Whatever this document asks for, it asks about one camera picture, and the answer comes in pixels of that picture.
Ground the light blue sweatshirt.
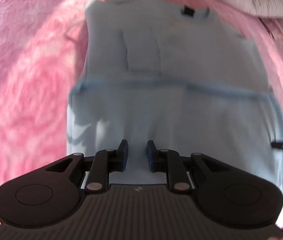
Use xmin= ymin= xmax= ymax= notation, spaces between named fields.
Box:
xmin=67 ymin=0 xmax=283 ymax=193

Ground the pink floral fleece blanket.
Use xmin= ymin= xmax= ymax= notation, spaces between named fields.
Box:
xmin=0 ymin=0 xmax=283 ymax=233

